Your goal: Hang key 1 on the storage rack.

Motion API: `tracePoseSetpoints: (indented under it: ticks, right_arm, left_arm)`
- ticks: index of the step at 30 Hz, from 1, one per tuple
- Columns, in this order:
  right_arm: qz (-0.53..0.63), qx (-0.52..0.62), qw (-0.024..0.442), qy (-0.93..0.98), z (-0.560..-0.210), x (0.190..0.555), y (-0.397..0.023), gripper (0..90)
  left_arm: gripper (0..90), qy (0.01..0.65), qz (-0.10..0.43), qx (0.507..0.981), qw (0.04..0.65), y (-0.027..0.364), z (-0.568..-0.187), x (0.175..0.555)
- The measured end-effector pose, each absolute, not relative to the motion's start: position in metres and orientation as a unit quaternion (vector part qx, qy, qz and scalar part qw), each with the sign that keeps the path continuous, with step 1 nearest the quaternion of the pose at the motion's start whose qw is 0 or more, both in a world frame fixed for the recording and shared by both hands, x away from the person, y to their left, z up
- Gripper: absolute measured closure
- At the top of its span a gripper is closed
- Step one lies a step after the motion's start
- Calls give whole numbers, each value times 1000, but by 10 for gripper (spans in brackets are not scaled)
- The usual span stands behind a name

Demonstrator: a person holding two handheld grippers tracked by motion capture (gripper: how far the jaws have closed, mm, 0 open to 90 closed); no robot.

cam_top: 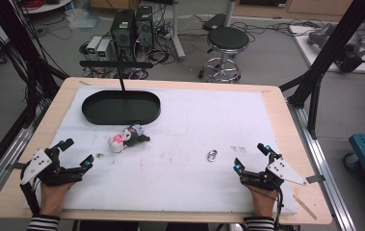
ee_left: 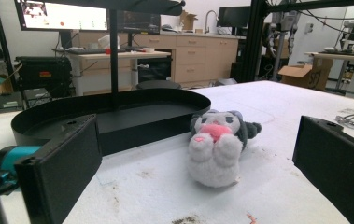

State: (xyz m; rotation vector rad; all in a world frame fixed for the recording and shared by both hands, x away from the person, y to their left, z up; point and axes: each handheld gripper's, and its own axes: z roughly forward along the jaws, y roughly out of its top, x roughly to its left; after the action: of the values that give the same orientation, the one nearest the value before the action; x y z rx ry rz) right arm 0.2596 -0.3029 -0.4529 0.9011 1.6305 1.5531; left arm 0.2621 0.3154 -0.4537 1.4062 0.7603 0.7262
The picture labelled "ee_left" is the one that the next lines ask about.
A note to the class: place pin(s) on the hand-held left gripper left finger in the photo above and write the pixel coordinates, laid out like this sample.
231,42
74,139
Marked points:
62,168

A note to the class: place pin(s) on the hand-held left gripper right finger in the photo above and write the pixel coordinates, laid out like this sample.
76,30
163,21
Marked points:
336,165

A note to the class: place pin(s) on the silver carabiner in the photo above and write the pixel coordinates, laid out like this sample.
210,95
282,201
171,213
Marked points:
350,123

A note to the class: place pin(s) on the black stand with tray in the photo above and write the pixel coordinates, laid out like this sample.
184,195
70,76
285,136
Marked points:
152,118

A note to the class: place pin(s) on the grey and white plush toy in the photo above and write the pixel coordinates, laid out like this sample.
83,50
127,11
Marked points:
213,155

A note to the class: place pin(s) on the black computer box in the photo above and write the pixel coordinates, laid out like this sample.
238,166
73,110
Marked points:
5,104
37,95

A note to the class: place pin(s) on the open cardboard box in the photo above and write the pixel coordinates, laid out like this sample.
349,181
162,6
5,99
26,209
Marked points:
308,76

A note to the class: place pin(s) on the black equipment case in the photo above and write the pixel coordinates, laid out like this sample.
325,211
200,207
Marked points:
44,74

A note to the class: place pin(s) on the white table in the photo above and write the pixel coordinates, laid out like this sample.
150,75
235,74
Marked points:
336,57

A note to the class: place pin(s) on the wooden standing desk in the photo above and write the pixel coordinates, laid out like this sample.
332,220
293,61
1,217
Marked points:
96,57

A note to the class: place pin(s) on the black keyboard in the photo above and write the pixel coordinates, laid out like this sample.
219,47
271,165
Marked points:
81,51

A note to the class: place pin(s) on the small red object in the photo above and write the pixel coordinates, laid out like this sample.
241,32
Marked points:
107,51

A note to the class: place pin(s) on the black round stool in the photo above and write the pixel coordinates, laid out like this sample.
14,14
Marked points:
157,84

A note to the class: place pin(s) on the white rounded cover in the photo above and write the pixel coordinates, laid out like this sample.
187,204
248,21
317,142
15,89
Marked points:
104,42

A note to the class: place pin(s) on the grey machine on stand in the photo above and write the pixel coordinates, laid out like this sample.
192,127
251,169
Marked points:
285,28

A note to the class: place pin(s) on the white bowl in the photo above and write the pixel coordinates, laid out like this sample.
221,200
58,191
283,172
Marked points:
148,49

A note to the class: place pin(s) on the monitor with white screen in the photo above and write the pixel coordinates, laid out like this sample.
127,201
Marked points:
68,17

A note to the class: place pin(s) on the monitor with dark screen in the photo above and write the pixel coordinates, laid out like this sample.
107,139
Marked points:
140,23

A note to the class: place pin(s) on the wooden cabinet with drawers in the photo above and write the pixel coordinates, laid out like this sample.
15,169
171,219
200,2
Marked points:
196,59

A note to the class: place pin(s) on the switched-off black monitor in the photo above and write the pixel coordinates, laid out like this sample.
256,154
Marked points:
233,17

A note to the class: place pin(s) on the small cardboard box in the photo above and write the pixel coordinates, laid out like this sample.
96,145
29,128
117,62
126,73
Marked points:
187,21

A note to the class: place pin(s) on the metal faucet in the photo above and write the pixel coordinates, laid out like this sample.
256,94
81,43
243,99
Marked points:
207,18

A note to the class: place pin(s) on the black metal frame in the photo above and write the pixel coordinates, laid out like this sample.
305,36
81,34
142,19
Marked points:
254,40

